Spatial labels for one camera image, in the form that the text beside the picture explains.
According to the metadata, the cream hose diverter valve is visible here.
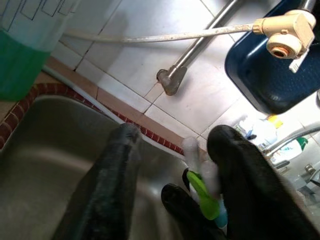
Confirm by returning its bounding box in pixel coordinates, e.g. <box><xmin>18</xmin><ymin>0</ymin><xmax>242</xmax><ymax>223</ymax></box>
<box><xmin>252</xmin><ymin>9</ymin><xmax>316</xmax><ymax>74</ymax></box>

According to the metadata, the white detergent bottle yellow cap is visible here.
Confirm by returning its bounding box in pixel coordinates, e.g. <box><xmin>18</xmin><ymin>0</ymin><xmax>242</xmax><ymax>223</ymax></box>
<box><xmin>269</xmin><ymin>113</ymin><xmax>311</xmax><ymax>162</ymax></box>

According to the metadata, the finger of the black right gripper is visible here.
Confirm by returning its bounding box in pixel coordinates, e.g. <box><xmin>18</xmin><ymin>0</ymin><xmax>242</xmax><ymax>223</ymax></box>
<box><xmin>161</xmin><ymin>183</ymin><xmax>227</xmax><ymax>240</ymax></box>

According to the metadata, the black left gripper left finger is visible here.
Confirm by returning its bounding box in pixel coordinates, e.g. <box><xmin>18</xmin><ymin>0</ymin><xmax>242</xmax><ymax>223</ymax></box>
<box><xmin>53</xmin><ymin>123</ymin><xmax>144</xmax><ymax>240</ymax></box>

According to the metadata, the stainless steel sink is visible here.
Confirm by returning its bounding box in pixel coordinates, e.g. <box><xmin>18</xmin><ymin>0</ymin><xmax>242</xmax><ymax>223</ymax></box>
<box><xmin>0</xmin><ymin>95</ymin><xmax>192</xmax><ymax>240</ymax></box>

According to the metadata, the green liquid bottle blue cap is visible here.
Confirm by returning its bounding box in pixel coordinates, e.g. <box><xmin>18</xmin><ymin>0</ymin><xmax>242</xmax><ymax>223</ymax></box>
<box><xmin>0</xmin><ymin>0</ymin><xmax>81</xmax><ymax>102</ymax></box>

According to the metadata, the cream flexible hose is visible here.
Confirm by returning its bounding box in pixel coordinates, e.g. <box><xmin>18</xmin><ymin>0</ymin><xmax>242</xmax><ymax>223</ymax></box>
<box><xmin>59</xmin><ymin>21</ymin><xmax>256</xmax><ymax>45</ymax></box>

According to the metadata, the green white handled utensil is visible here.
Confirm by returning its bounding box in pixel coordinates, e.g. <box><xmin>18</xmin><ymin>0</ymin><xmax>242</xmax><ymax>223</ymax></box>
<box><xmin>181</xmin><ymin>136</ymin><xmax>229</xmax><ymax>229</ymax></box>

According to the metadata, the dark blue plastic tray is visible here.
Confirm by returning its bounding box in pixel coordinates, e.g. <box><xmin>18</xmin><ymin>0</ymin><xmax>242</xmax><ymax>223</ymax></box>
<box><xmin>224</xmin><ymin>0</ymin><xmax>320</xmax><ymax>115</ymax></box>

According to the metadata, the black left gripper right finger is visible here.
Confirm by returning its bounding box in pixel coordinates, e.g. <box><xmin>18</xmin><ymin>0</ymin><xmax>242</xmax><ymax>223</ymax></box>
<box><xmin>206</xmin><ymin>124</ymin><xmax>317</xmax><ymax>240</ymax></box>

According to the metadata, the chrome tap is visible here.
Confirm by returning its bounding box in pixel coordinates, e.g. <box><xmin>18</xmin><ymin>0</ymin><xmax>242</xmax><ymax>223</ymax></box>
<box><xmin>261</xmin><ymin>121</ymin><xmax>320</xmax><ymax>166</ymax></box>

